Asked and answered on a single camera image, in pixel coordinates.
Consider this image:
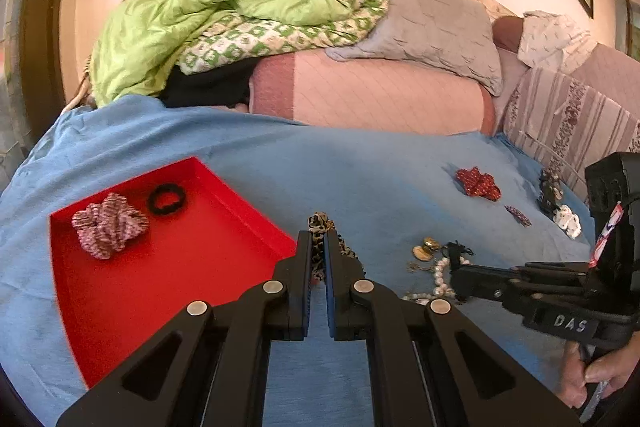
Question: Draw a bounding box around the plain black hair tie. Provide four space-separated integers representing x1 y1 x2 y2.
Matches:
148 183 187 215

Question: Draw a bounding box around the person's right hand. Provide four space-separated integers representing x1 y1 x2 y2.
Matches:
561 338 640 410

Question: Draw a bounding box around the dark beaded jewelry piece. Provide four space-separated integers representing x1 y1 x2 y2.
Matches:
536 168 564 214

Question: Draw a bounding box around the purple hair clip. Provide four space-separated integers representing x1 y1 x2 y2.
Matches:
504 205 532 228

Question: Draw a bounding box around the pink quilted blanket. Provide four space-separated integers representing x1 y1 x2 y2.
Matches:
249 49 497 138

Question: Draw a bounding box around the green quilt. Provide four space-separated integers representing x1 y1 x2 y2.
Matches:
88 0 390 108

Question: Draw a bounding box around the red tray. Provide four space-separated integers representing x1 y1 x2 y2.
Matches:
49 157 299 390

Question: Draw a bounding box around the wooden door with stained glass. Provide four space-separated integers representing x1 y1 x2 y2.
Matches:
0 0 85 188

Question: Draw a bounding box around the grey pillow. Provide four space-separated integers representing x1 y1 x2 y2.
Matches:
324 0 504 97

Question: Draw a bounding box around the pink checked scrunchie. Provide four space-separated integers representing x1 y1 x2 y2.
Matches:
71 192 150 261

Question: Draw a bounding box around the blue blanket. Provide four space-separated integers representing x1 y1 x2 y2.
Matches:
0 94 599 427

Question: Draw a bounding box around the red bow hair clip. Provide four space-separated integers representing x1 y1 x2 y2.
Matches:
455 166 502 201

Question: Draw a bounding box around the gold tag pendant with chain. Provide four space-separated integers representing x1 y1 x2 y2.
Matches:
408 246 435 274

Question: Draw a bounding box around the leopard print scrunchie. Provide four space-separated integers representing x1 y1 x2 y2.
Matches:
307 211 359 284

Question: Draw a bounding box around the mauve pillow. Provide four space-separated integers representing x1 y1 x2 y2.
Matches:
492 16 527 54

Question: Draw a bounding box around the white flower hair clip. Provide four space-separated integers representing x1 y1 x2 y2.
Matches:
553 204 582 239

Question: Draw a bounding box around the beige woven cloth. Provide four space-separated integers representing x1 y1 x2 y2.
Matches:
62 54 97 110

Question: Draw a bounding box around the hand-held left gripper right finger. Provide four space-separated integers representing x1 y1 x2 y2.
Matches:
324 231 582 427

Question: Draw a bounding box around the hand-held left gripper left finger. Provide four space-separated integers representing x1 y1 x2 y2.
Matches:
55 230 313 427

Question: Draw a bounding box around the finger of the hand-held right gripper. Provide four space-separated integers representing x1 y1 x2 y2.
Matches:
450 262 590 304
512 261 591 275

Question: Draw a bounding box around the black cloth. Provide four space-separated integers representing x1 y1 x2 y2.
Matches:
159 56 262 109

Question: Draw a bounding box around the white patterned cloth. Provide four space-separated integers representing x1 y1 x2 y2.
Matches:
516 10 599 76

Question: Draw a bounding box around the large pearl bracelet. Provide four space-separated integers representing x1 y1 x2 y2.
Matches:
431 256 457 299

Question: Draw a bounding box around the striped floral cushion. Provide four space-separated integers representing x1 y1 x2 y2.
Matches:
501 42 640 210

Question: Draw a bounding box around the small framed picture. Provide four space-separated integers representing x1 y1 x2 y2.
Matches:
614 0 640 58

